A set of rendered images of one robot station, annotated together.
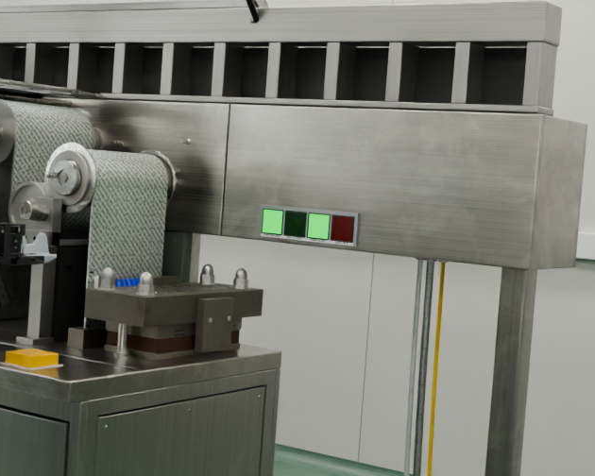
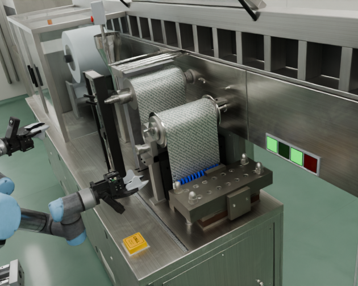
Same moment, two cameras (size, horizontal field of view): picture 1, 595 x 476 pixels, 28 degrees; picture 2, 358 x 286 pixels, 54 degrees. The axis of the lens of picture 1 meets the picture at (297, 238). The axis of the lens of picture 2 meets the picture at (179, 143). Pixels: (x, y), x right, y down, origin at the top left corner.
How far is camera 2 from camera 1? 1.54 m
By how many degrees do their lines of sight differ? 37
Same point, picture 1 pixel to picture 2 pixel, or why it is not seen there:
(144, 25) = (202, 16)
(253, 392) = (266, 228)
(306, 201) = (289, 139)
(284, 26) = (271, 25)
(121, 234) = (190, 152)
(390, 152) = (341, 126)
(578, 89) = not seen: outside the picture
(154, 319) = (198, 217)
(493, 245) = not seen: outside the picture
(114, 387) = (169, 269)
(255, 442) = (269, 247)
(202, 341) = (230, 215)
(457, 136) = not seen: outside the picture
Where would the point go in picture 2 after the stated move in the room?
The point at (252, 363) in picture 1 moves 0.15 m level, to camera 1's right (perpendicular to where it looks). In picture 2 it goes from (263, 218) to (302, 226)
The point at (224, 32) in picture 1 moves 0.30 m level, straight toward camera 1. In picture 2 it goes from (239, 25) to (215, 46)
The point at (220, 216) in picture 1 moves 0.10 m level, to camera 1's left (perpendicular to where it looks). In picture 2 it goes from (247, 131) to (224, 129)
